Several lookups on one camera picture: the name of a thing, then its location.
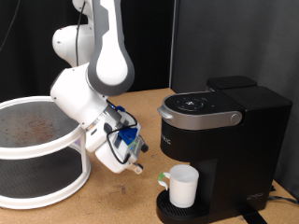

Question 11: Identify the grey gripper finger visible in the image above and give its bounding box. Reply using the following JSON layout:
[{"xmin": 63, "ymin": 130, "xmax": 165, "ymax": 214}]
[
  {"xmin": 136, "ymin": 133, "xmax": 150, "ymax": 153},
  {"xmin": 127, "ymin": 162, "xmax": 145, "ymax": 175}
]

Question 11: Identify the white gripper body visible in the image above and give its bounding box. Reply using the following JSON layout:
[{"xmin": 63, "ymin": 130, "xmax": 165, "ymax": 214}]
[{"xmin": 94, "ymin": 139, "xmax": 139, "ymax": 175}]

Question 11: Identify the white mug green-taped handle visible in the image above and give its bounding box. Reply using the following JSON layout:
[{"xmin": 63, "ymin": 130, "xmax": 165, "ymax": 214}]
[{"xmin": 157, "ymin": 164, "xmax": 200, "ymax": 209}]

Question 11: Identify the brewer lid with silver handle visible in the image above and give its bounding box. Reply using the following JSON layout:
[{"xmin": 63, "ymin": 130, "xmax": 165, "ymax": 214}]
[{"xmin": 157, "ymin": 90, "xmax": 246, "ymax": 132}]

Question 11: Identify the black Keurig coffee machine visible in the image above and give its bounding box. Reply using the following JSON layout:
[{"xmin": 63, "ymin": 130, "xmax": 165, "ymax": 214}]
[{"xmin": 156, "ymin": 75, "xmax": 293, "ymax": 224}]

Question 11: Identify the black drip tray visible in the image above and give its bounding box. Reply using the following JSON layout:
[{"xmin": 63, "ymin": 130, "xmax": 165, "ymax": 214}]
[{"xmin": 156, "ymin": 189, "xmax": 208, "ymax": 224}]

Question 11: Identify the white two-tier turntable shelf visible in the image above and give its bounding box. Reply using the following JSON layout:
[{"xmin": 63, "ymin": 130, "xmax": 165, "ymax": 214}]
[{"xmin": 0, "ymin": 95, "xmax": 93, "ymax": 210}]

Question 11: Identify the black backdrop curtain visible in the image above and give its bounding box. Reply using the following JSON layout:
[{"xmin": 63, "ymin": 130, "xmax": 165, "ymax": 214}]
[{"xmin": 0, "ymin": 0, "xmax": 176, "ymax": 102}]

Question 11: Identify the black tape strip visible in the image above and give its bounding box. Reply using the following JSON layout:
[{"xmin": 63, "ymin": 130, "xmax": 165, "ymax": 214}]
[{"xmin": 239, "ymin": 206, "xmax": 268, "ymax": 224}]

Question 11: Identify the grey partition panel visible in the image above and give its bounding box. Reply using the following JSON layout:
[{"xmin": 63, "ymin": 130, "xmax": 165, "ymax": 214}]
[{"xmin": 169, "ymin": 0, "xmax": 299, "ymax": 200}]

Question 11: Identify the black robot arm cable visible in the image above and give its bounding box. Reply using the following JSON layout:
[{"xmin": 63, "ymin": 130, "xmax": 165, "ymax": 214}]
[{"xmin": 74, "ymin": 0, "xmax": 139, "ymax": 165}]

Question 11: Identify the braided power cable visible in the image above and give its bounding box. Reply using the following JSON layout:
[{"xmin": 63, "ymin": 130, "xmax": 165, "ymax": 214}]
[{"xmin": 268, "ymin": 195, "xmax": 299, "ymax": 205}]

